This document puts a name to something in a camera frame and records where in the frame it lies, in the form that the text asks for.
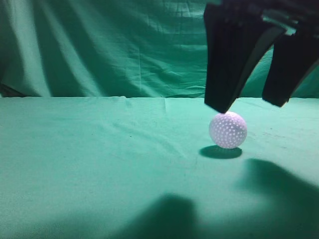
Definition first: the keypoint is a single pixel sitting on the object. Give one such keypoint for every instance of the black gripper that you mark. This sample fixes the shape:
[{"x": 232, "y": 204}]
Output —
[{"x": 238, "y": 37}]

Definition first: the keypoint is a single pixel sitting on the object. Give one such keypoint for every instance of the white dimpled golf ball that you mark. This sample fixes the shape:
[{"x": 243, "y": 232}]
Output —
[{"x": 228, "y": 130}]

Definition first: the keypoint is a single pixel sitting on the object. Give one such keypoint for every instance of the green backdrop curtain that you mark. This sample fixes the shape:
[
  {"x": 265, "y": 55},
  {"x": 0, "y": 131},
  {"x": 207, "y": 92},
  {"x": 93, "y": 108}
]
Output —
[{"x": 102, "y": 48}]

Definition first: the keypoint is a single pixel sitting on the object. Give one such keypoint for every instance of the green table cloth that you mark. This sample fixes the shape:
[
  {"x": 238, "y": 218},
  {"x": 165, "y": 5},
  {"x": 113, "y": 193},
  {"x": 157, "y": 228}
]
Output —
[{"x": 146, "y": 168}]

